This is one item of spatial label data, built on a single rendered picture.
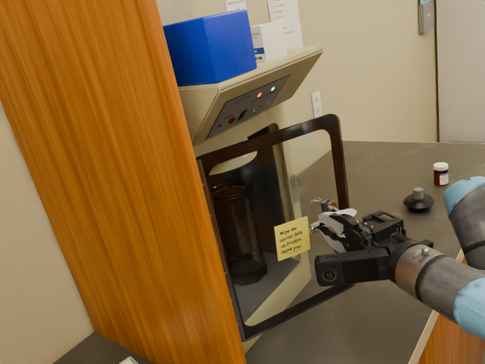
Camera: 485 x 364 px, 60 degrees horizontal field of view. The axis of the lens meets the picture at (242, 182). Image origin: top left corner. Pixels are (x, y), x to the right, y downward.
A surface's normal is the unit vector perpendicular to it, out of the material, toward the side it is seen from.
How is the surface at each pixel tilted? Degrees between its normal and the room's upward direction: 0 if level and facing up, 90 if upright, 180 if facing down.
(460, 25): 90
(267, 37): 90
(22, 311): 90
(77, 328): 90
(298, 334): 0
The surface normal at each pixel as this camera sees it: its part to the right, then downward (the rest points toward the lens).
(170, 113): 0.78, 0.08
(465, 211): -0.83, -0.18
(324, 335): -0.19, -0.91
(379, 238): 0.43, 0.26
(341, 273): -0.12, 0.37
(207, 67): -0.60, 0.40
